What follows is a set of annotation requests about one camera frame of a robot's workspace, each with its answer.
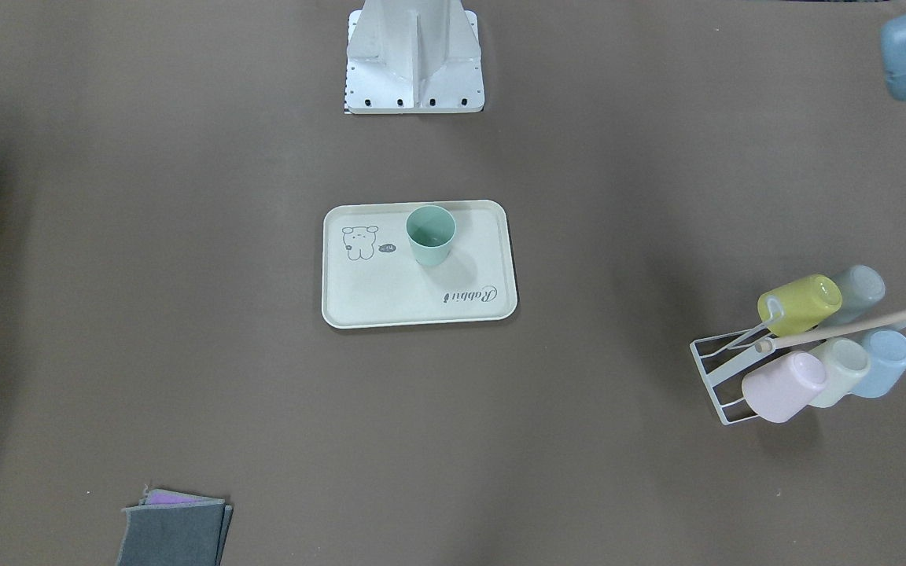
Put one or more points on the green cup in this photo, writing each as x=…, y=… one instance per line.
x=430, y=231

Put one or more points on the cream rectangular tray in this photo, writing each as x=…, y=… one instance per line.
x=370, y=277

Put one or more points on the grey cup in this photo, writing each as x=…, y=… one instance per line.
x=861, y=288

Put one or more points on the light blue cup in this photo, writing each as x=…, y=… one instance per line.
x=887, y=353

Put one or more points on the white cup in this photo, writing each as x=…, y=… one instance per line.
x=846, y=363

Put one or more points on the yellow cup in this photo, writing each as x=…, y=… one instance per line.
x=798, y=306

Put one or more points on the pink cup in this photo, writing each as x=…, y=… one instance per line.
x=782, y=388

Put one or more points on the grey folded cloth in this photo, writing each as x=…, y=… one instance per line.
x=175, y=528

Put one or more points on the white wire cup rack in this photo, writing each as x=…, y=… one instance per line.
x=721, y=358

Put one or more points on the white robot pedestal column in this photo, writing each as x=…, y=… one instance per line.
x=413, y=57

